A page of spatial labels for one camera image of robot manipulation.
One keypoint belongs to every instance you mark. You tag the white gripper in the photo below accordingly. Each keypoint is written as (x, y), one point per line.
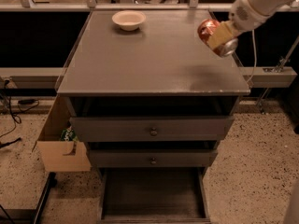
(244, 17)

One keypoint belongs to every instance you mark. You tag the red coke can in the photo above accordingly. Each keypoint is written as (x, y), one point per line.
(206, 29)

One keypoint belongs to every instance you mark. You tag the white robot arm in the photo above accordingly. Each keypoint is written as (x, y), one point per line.
(274, 6)

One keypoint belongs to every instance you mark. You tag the grey drawer cabinet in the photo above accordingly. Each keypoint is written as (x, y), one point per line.
(162, 69)

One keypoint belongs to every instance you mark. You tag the grey top drawer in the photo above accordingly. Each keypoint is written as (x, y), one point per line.
(151, 129)

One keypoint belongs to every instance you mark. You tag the grey drawer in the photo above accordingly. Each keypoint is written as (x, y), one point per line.
(113, 158)
(153, 196)
(151, 129)

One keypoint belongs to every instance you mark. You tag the grey middle drawer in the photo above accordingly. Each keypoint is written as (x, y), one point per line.
(113, 158)

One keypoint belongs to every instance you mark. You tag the grey bottom drawer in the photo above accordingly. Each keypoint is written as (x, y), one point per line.
(153, 196)

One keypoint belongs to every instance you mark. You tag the white bowl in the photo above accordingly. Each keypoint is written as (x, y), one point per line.
(129, 20)

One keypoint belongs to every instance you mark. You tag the green chip bag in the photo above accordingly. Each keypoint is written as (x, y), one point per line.
(68, 134)

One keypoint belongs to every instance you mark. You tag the cardboard box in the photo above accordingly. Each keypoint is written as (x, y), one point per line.
(57, 155)

